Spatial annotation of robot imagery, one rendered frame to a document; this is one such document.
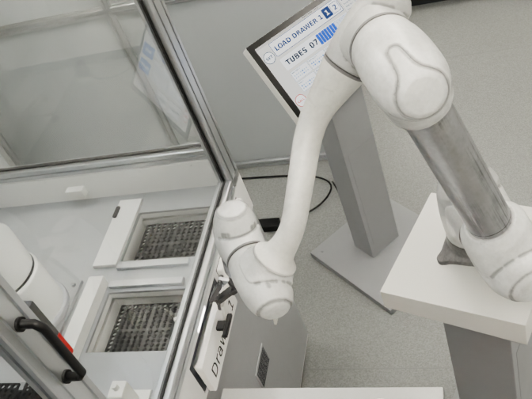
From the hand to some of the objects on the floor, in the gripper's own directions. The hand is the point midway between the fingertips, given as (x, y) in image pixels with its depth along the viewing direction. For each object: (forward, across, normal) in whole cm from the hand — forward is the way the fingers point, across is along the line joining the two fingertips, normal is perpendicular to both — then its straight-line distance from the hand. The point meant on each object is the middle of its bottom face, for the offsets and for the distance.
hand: (250, 316), depth 188 cm
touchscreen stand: (+84, -34, -97) cm, 133 cm away
